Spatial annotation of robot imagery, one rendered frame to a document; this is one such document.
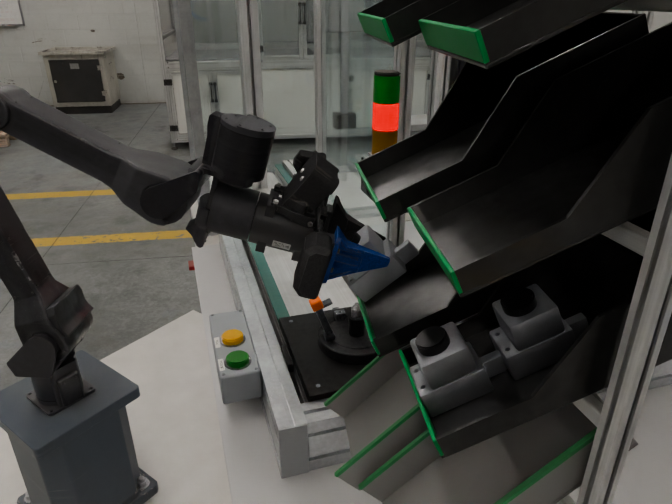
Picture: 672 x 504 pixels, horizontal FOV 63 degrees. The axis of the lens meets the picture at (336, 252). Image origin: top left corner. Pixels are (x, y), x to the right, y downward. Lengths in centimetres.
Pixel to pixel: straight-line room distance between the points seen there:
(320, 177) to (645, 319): 31
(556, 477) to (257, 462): 53
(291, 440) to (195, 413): 25
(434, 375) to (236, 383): 53
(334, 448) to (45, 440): 41
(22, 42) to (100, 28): 110
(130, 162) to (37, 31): 866
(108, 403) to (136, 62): 830
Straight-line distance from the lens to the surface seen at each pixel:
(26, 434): 80
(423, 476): 70
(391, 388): 78
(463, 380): 52
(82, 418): 79
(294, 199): 57
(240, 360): 98
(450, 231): 49
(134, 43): 894
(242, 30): 185
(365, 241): 60
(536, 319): 50
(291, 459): 90
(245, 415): 104
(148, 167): 60
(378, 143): 106
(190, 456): 99
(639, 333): 46
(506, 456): 64
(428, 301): 65
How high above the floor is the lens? 155
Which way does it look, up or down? 26 degrees down
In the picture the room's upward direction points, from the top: straight up
